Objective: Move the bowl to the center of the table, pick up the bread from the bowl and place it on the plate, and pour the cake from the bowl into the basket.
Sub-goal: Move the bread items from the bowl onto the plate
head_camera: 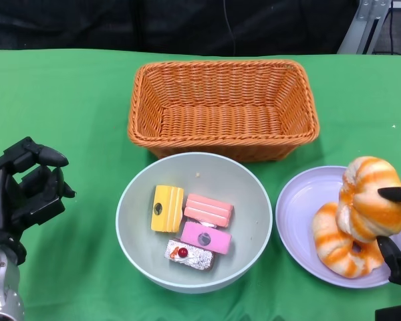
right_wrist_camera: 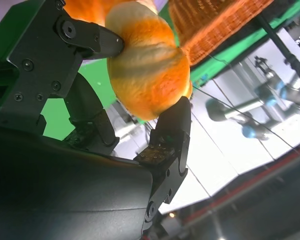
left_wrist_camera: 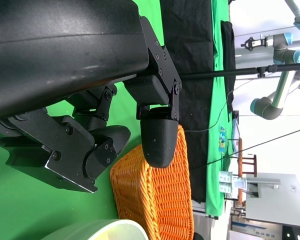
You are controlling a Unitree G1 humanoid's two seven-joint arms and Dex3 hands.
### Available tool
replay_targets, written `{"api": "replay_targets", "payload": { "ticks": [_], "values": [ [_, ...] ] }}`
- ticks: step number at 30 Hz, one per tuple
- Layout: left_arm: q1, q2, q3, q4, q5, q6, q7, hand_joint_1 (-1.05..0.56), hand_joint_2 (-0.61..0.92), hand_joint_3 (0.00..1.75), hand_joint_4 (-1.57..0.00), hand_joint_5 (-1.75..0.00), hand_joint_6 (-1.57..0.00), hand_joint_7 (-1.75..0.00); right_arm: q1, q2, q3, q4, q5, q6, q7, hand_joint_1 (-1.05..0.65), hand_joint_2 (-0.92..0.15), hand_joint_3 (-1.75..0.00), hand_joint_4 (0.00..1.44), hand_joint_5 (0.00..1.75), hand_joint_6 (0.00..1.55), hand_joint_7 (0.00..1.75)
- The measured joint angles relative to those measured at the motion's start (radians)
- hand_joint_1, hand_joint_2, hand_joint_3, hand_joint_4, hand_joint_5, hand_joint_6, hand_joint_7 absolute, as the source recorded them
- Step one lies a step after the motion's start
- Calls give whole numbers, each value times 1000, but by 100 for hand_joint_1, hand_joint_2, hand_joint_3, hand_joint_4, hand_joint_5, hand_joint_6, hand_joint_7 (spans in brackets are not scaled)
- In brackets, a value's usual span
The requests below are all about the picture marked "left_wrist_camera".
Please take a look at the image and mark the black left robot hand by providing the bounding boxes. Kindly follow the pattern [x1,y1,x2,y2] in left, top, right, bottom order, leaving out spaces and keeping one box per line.
[0,0,183,194]

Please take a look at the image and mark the grey-green bowl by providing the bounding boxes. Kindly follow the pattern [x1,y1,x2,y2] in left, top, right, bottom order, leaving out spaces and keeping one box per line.
[39,218,149,240]

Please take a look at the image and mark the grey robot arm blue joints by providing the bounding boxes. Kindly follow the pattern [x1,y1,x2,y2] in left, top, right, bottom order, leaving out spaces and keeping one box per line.
[284,0,300,34]
[240,32,300,121]

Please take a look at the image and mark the orange wicker basket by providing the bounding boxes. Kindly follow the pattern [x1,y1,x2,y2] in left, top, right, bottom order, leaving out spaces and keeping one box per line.
[109,123,195,240]

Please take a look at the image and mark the black backdrop cloth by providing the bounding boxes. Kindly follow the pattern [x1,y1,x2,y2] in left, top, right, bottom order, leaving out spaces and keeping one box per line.
[159,0,215,204]

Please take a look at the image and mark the black boom pole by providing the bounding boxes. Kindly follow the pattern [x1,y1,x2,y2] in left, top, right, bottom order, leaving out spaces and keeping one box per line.
[180,61,300,81]

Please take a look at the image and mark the green tablecloth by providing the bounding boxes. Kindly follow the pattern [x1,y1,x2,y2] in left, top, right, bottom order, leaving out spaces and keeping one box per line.
[0,0,166,240]

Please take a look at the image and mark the black hanging cloth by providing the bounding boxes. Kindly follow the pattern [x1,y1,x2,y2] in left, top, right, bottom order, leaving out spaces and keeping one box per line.
[219,20,238,114]

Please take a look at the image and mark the green cloth with cartoon print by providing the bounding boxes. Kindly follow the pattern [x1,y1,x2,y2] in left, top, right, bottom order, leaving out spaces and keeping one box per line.
[204,0,241,219]

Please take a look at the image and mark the white blue small box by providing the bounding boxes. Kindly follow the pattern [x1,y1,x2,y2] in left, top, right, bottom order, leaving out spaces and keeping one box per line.
[218,170,234,183]
[218,181,234,194]

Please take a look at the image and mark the brown wooden chair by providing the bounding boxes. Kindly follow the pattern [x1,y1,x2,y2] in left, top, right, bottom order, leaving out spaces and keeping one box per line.
[236,136,258,203]

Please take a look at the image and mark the pale blue packet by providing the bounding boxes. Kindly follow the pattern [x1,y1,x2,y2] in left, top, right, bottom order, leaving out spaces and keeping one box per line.
[231,175,248,191]

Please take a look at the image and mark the white desk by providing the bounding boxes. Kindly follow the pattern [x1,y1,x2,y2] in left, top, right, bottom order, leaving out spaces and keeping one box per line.
[244,171,300,226]

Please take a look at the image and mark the thin grey cable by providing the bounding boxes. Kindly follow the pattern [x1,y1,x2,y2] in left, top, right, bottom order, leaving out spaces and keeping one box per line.
[184,74,266,133]

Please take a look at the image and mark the thin black wire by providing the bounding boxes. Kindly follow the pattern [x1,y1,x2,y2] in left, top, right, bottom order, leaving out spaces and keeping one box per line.
[189,125,300,171]

